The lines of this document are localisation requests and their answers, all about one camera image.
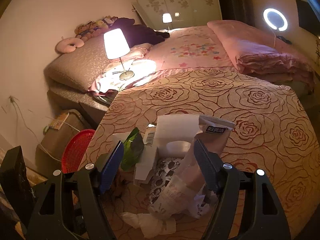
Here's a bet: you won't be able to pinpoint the brown bedside cabinet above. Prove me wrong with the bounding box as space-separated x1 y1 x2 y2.
35 109 91 177

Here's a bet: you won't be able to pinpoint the brown patterned headboard cushion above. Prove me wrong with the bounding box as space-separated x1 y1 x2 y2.
44 36 110 93

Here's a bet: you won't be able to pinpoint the red plastic mesh basket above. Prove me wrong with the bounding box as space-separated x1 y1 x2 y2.
61 129 95 173

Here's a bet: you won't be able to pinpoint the white shade table lamp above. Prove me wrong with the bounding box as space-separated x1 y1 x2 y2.
103 28 135 81

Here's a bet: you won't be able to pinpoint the white foam block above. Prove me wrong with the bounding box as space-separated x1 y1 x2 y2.
153 114 200 159

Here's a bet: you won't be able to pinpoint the pink floral bed sheet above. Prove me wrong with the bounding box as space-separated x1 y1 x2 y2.
88 25 237 96

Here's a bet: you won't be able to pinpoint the white cardboard box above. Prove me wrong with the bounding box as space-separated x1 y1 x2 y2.
133 124 158 186

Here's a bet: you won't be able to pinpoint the white charger cable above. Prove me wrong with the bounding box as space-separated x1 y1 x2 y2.
10 97 81 163

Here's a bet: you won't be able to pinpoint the green snack wrapper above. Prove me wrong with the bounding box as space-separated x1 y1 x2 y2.
120 127 144 171

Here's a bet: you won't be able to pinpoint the white tissue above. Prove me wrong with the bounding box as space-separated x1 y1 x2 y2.
120 212 176 238

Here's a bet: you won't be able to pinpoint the wall mounted black television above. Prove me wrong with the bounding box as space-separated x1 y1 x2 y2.
296 0 320 37

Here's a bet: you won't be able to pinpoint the small book on cabinet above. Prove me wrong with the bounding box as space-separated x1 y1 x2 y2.
49 112 69 131

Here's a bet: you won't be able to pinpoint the pink pillow under lamp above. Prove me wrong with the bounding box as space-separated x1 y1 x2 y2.
121 43 152 62

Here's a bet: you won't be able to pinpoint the floral sliding wardrobe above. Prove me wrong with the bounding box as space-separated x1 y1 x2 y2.
133 0 222 30

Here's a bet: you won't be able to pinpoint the silver pill blister pack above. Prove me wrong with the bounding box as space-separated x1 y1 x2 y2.
149 158 182 204

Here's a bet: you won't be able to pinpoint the small distant lamp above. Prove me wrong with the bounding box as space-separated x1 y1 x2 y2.
162 13 172 29

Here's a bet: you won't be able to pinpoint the pink neck pillow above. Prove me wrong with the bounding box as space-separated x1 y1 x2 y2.
56 37 85 54

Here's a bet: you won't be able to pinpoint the white ring light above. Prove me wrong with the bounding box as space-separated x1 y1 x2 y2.
263 8 288 48

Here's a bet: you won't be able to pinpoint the folded pink quilt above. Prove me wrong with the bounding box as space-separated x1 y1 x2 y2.
207 20 315 86

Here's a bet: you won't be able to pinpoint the brown plush toys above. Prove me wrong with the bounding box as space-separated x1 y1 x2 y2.
74 16 118 42

